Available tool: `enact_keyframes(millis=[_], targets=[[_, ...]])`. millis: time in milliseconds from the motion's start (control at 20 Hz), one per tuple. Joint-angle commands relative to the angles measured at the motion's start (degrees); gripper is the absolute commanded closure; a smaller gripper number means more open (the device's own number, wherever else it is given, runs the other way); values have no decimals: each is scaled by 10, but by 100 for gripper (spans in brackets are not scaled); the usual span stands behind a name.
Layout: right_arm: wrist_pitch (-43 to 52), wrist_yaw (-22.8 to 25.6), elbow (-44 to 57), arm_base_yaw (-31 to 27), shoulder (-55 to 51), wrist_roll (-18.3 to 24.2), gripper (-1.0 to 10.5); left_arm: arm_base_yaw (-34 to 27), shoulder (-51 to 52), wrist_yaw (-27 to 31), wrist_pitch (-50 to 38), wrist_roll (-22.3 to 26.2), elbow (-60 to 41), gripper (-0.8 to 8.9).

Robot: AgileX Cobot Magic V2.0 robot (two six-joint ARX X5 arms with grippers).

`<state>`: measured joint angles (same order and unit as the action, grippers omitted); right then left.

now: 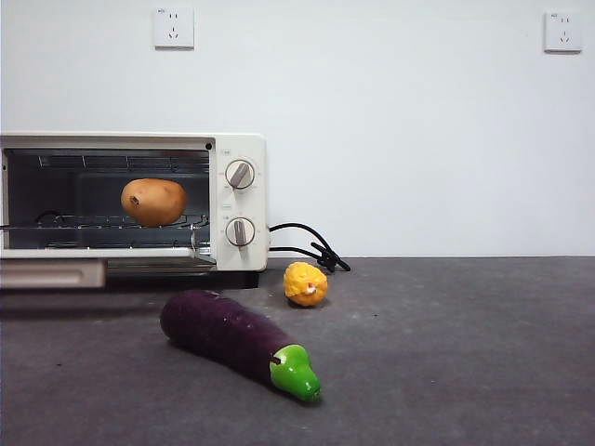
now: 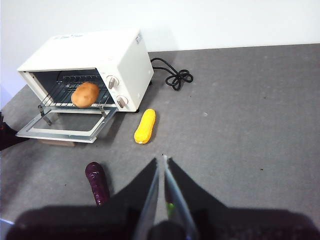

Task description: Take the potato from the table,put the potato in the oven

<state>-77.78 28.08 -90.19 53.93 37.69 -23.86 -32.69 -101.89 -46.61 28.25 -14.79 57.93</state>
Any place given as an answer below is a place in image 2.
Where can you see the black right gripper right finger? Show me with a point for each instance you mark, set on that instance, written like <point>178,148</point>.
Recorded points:
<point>237,225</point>

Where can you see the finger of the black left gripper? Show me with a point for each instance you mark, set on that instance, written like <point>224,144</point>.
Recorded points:
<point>7,137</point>

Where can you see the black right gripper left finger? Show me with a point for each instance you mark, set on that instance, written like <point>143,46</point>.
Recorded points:
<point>100,222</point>

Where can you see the brown potato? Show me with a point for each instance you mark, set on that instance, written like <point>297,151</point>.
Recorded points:
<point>85,95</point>

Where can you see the beige oven knob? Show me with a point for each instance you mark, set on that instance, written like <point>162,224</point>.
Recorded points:
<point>112,82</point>
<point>122,101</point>

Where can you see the white toaster oven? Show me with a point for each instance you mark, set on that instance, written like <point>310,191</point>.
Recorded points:
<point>100,52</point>

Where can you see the purple toy eggplant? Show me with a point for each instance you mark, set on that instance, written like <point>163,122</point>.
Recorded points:
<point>96,180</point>

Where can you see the yellow toy corn cob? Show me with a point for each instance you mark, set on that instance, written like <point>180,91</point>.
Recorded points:
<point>145,126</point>

